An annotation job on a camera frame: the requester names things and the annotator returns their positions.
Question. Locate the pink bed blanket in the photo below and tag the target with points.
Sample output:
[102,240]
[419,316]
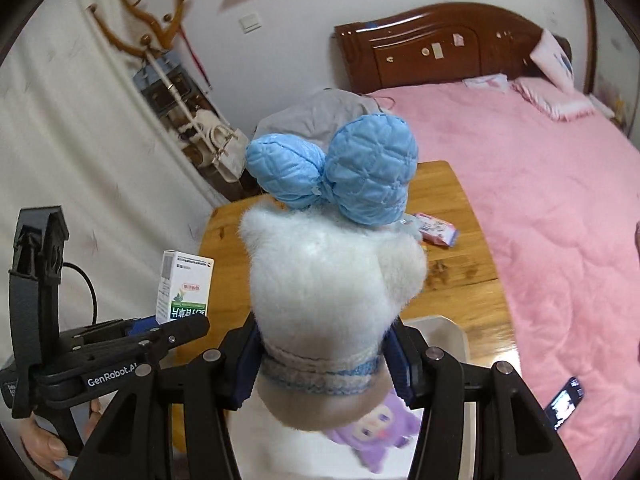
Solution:
[559,205]

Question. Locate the purple plush doll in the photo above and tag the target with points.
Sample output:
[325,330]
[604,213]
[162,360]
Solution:
[390,425]

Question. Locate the white handbag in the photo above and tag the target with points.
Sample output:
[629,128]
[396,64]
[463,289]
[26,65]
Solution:
[210,142]

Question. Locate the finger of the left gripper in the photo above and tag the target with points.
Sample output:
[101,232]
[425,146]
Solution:
[176,333]

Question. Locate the white plush with blue bow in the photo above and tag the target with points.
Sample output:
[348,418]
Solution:
[331,266]

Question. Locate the pink snack packet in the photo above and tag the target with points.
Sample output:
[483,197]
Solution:
[436,231]

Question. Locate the green white medicine box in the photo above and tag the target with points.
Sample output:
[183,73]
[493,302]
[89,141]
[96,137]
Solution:
[184,286]

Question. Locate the wooden coat rack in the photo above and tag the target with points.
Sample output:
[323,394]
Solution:
[158,36]

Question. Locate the pink pillow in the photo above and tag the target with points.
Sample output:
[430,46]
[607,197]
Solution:
[554,62]

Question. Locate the black smartphone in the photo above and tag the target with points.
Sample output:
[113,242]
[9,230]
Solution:
[564,403]

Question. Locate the grey cloth cover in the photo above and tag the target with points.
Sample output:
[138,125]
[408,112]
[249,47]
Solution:
[317,118]

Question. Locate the white wall switch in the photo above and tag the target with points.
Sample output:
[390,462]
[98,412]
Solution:
[250,23]

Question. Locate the brown wooden headboard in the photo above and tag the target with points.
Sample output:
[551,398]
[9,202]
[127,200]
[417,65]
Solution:
[443,42]

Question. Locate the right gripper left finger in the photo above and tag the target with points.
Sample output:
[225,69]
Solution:
[243,361]

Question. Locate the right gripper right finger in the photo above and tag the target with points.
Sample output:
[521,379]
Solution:
[403,350]

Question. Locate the person's left hand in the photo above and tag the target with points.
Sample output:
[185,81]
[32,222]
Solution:
[45,449]

